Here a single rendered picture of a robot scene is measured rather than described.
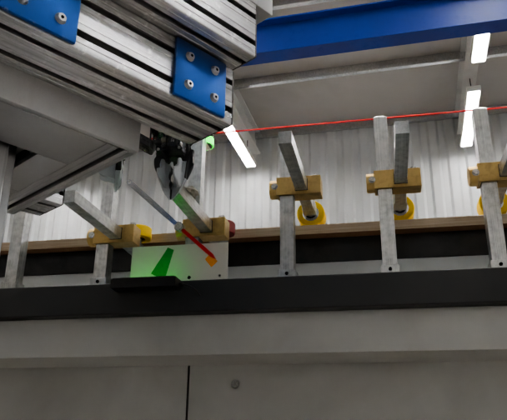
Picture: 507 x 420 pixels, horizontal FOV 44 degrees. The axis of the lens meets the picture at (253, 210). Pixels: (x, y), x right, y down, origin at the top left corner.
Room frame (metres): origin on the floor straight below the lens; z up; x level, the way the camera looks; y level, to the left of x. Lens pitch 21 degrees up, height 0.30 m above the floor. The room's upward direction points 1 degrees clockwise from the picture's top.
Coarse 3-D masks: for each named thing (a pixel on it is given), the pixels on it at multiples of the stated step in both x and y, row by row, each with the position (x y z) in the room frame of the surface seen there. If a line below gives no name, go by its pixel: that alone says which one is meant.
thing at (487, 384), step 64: (0, 256) 1.92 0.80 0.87; (64, 256) 1.88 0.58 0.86; (128, 256) 1.83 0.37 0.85; (256, 256) 1.75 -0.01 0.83; (320, 256) 1.71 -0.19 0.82; (448, 256) 1.64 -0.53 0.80; (0, 384) 1.91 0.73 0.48; (64, 384) 1.87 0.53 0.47; (128, 384) 1.83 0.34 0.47; (192, 384) 1.79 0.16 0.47; (256, 384) 1.75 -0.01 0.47; (320, 384) 1.71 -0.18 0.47; (384, 384) 1.68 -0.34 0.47; (448, 384) 1.65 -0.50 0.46
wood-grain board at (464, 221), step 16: (320, 224) 1.67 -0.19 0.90; (336, 224) 1.66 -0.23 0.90; (352, 224) 1.66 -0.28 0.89; (368, 224) 1.65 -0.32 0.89; (400, 224) 1.63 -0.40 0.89; (416, 224) 1.62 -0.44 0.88; (432, 224) 1.61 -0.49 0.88; (448, 224) 1.60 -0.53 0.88; (464, 224) 1.59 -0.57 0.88; (480, 224) 1.59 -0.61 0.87; (48, 240) 1.85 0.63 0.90; (64, 240) 1.84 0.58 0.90; (80, 240) 1.82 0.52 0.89; (160, 240) 1.77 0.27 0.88; (176, 240) 1.76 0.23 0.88; (240, 240) 1.74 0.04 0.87; (256, 240) 1.74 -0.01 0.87; (272, 240) 1.74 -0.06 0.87
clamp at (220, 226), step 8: (184, 224) 1.56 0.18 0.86; (192, 224) 1.56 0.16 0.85; (216, 224) 1.54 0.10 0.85; (224, 224) 1.54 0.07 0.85; (176, 232) 1.57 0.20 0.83; (192, 232) 1.56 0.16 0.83; (200, 232) 1.55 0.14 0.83; (208, 232) 1.55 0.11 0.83; (216, 232) 1.54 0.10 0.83; (224, 232) 1.54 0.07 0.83; (184, 240) 1.59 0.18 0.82; (208, 240) 1.59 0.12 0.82; (216, 240) 1.59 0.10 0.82; (224, 240) 1.59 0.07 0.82
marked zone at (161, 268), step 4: (168, 248) 1.57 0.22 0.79; (164, 252) 1.57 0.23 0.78; (168, 252) 1.57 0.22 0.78; (172, 252) 1.57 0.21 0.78; (164, 256) 1.57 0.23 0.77; (168, 256) 1.57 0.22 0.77; (160, 260) 1.57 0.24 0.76; (164, 260) 1.57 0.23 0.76; (168, 260) 1.57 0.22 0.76; (160, 264) 1.57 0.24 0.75; (164, 264) 1.57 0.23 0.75; (168, 264) 1.57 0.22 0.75; (156, 268) 1.58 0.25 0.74; (160, 268) 1.57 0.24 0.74; (164, 268) 1.57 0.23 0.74; (152, 272) 1.58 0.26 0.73; (156, 272) 1.58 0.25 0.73; (160, 272) 1.57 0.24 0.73; (164, 272) 1.57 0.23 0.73; (156, 276) 1.58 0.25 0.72
